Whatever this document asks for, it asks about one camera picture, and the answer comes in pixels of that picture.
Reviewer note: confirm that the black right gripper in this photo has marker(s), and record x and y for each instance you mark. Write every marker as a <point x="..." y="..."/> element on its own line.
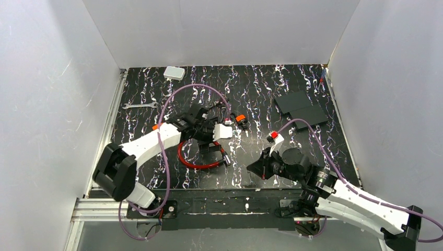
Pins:
<point x="267" y="166"/>

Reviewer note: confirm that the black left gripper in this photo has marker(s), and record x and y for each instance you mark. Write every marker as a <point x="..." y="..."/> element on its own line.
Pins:
<point x="210" y="130"/>

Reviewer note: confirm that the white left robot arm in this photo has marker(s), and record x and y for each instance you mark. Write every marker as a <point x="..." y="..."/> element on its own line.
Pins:
<point x="118" y="165"/>

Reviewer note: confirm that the grey handled pliers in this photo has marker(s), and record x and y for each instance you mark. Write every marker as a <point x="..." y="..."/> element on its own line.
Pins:
<point x="218" y="104"/>

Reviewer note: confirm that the white rectangular box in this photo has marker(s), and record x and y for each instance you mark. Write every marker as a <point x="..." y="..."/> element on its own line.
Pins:
<point x="174" y="73"/>

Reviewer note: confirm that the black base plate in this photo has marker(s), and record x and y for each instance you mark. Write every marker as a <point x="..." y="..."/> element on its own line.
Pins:
<point x="234" y="209"/>

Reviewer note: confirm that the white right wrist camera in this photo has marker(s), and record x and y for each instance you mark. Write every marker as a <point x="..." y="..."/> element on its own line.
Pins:
<point x="276" y="140"/>

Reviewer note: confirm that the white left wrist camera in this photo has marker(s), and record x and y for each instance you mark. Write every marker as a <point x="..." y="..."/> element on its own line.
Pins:
<point x="222" y="130"/>

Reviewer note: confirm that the silver open-end wrench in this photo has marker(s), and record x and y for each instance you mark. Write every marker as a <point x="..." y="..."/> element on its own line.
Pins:
<point x="149" y="105"/>

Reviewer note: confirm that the red blue pen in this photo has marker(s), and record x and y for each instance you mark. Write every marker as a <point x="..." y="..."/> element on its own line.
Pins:
<point x="322" y="81"/>

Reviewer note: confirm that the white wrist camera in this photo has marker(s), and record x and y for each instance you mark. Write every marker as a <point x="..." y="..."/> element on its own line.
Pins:
<point x="222" y="130"/>
<point x="276" y="140"/>

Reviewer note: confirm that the black flat plate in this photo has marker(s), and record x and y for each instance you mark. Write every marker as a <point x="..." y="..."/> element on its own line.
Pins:
<point x="297" y="105"/>

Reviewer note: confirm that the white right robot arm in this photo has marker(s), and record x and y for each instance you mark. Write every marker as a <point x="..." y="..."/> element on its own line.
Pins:
<point x="324" y="194"/>

